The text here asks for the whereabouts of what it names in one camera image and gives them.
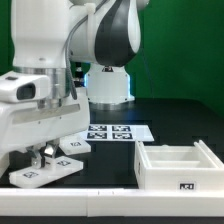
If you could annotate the white left rail piece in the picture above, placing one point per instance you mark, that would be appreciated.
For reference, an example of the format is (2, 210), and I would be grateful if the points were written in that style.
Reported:
(4, 163)

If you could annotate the white front rail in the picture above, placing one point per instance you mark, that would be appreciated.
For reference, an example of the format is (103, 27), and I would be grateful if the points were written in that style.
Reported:
(110, 202)

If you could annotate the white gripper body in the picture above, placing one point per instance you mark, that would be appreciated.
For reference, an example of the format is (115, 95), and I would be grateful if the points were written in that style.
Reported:
(23, 125)

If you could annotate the white door panel with tags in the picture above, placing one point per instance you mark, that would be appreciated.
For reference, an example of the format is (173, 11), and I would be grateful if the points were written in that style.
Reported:
(74, 144)

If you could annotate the white cabinet body box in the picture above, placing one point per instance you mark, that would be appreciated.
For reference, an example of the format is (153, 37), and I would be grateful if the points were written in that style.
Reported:
(178, 168)

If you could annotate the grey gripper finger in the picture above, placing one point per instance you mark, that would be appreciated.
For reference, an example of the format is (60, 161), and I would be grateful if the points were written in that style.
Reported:
(51, 148)
(37, 157)

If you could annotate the white marker sheet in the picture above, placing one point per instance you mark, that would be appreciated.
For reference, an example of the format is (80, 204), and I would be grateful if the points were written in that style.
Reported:
(117, 132)

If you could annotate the white door panel with knob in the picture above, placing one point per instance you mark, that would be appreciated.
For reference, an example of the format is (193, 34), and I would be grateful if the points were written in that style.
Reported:
(54, 169)

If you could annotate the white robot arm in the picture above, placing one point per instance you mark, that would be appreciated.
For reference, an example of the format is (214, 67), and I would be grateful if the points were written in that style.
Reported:
(39, 102)

